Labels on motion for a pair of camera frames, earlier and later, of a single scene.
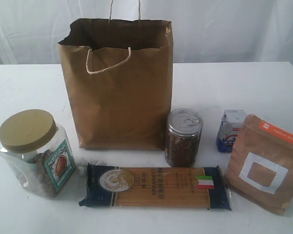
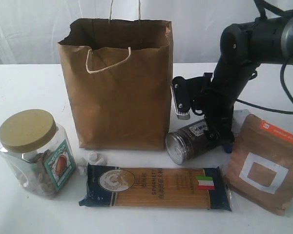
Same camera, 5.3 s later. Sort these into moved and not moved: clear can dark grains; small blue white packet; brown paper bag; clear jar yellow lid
Moved: clear can dark grains
Not moved: small blue white packet; brown paper bag; clear jar yellow lid
